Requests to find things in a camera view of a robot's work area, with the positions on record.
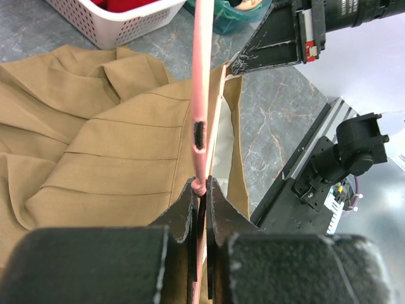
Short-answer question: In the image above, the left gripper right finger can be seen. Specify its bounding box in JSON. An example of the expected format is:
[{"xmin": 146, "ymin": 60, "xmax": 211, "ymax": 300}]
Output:
[{"xmin": 206, "ymin": 176, "xmax": 264, "ymax": 303}]

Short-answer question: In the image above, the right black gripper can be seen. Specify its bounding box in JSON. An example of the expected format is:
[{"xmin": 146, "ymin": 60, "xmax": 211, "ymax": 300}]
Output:
[{"xmin": 230, "ymin": 1, "xmax": 404, "ymax": 75}]

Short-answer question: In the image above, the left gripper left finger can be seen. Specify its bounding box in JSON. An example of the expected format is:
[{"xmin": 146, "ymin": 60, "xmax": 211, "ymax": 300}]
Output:
[{"xmin": 150, "ymin": 179, "xmax": 198, "ymax": 303}]

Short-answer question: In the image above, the pink wire hanger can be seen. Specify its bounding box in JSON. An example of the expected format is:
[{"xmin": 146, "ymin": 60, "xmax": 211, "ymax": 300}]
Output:
[{"xmin": 188, "ymin": 0, "xmax": 228, "ymax": 304}]

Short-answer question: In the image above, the tan skirt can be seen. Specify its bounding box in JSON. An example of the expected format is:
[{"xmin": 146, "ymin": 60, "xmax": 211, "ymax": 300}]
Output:
[{"xmin": 0, "ymin": 44, "xmax": 251, "ymax": 231}]

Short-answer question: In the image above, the red garment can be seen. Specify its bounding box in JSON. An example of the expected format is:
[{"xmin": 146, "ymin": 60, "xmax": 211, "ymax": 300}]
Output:
[{"xmin": 91, "ymin": 0, "xmax": 154, "ymax": 13}]

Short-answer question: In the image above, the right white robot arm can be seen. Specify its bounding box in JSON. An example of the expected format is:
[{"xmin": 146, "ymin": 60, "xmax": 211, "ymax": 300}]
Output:
[{"xmin": 231, "ymin": 1, "xmax": 404, "ymax": 210}]

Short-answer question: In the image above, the teal plastic basket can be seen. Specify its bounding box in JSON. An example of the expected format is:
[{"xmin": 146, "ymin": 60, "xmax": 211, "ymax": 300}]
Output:
[{"xmin": 184, "ymin": 1, "xmax": 272, "ymax": 35}]

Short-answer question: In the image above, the white plastic basket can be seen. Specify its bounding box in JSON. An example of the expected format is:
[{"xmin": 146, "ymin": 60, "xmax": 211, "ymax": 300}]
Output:
[{"xmin": 46, "ymin": 0, "xmax": 185, "ymax": 50}]

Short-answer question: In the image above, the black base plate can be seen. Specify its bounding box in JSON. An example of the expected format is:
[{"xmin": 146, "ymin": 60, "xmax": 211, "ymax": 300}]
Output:
[{"xmin": 249, "ymin": 98, "xmax": 349, "ymax": 235}]

